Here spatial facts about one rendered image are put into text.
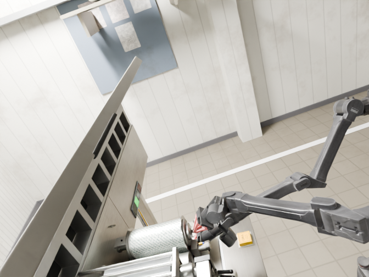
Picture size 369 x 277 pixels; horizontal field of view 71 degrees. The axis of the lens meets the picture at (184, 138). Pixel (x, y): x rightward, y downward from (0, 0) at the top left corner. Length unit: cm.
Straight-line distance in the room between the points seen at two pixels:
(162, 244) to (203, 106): 278
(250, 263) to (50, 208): 124
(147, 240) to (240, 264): 53
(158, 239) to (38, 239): 90
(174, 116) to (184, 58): 82
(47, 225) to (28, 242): 3
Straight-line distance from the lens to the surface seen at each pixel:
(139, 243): 123
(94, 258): 116
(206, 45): 353
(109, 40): 345
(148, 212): 227
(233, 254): 153
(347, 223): 87
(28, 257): 32
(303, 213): 93
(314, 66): 420
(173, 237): 118
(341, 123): 134
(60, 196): 37
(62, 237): 102
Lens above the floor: 215
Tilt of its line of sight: 29 degrees down
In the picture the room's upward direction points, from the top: 21 degrees counter-clockwise
